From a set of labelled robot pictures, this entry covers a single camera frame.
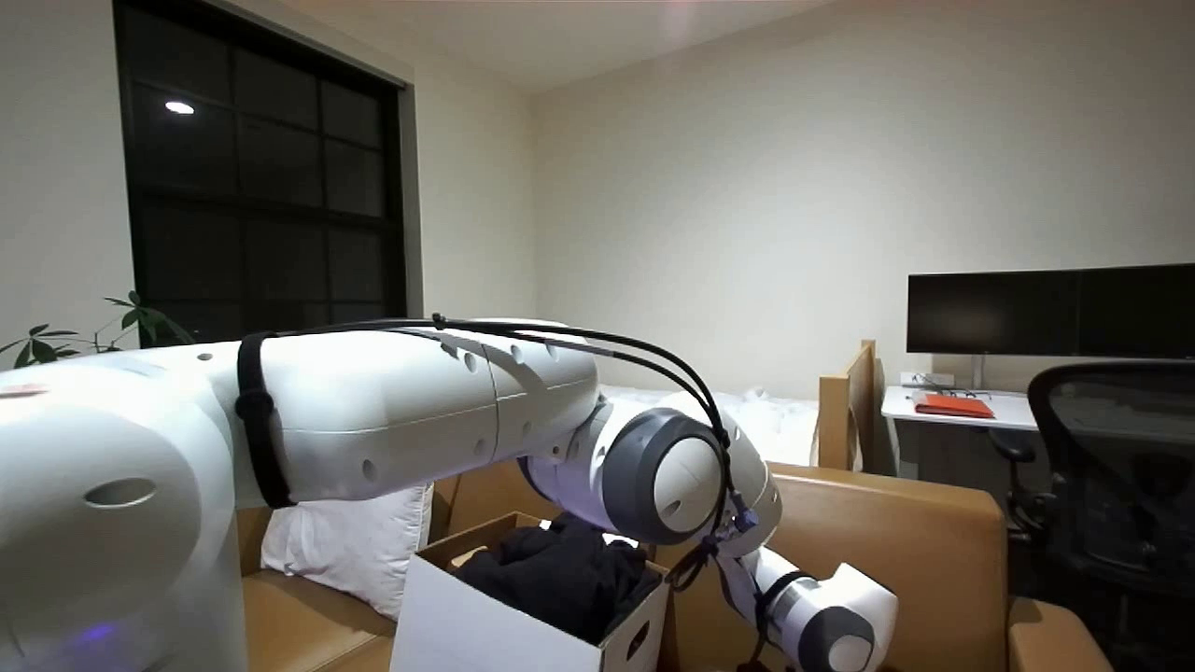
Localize white cardboard box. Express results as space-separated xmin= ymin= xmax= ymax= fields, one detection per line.
xmin=389 ymin=511 xmax=677 ymax=672

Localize red flat object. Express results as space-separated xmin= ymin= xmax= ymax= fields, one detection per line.
xmin=912 ymin=388 xmax=995 ymax=422

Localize black clothing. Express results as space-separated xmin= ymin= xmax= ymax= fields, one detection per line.
xmin=454 ymin=518 xmax=656 ymax=645

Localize wooden bed footboard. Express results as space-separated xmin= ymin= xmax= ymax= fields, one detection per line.
xmin=814 ymin=337 xmax=888 ymax=474

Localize white dotted pillow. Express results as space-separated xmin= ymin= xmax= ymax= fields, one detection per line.
xmin=257 ymin=483 xmax=437 ymax=625

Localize dark window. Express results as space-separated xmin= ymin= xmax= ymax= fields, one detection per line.
xmin=107 ymin=0 xmax=415 ymax=348

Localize white desk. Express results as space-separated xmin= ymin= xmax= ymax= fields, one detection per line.
xmin=878 ymin=379 xmax=1042 ymax=440

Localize brown leather sofa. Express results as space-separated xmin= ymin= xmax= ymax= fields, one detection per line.
xmin=234 ymin=459 xmax=1116 ymax=672

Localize black monitor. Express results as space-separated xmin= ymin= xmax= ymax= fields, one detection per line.
xmin=905 ymin=262 xmax=1195 ymax=363

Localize green houseplant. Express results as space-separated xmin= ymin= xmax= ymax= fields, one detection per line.
xmin=0 ymin=290 xmax=184 ymax=372

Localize black office chair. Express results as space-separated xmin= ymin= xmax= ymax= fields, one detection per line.
xmin=1005 ymin=360 xmax=1195 ymax=672

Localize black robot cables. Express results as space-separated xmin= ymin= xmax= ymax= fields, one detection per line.
xmin=357 ymin=310 xmax=770 ymax=664

